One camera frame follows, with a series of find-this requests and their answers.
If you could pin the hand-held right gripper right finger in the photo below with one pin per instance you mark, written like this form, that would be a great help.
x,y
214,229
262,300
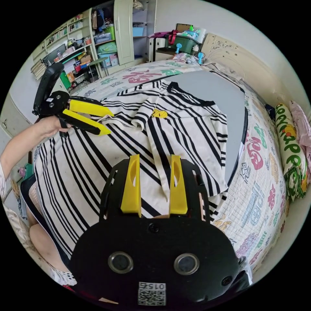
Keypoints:
x,y
178,194

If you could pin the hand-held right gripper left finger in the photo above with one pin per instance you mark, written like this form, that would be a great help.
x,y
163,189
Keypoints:
x,y
131,192

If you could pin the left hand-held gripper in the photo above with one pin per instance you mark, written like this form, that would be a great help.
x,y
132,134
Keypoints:
x,y
54,102

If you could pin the black and white striped shirt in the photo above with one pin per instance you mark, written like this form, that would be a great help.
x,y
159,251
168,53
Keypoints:
x,y
80,170

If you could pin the person's left forearm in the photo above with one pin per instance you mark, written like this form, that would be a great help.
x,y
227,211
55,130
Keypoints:
x,y
19,150

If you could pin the person's left hand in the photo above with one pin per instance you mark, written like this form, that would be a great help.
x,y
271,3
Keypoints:
x,y
47,127

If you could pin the white bookshelf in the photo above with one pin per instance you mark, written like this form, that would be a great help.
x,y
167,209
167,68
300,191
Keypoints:
x,y
70,41

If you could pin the bed with printed quilt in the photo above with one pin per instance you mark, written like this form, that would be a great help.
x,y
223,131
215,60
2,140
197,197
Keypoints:
x,y
255,194

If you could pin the pale green cupboard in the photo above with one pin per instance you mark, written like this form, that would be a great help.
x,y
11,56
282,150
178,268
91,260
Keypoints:
x,y
124,34

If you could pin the person's body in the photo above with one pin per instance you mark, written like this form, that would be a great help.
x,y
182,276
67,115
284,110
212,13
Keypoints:
x,y
41,243

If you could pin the grey flat board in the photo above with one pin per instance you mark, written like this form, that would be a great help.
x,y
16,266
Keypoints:
x,y
218,90

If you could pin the blue hand fan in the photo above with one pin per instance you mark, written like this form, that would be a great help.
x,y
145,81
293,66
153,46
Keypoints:
x,y
179,47
200,57

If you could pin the dark green storage box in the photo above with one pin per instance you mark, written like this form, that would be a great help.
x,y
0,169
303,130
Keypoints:
x,y
181,41

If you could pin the rolled printed blanket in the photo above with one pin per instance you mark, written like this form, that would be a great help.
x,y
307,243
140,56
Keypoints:
x,y
290,148

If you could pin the pink blanket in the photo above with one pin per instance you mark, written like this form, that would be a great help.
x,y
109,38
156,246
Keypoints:
x,y
302,126

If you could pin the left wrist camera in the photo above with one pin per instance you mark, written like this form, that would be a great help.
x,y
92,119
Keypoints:
x,y
47,82

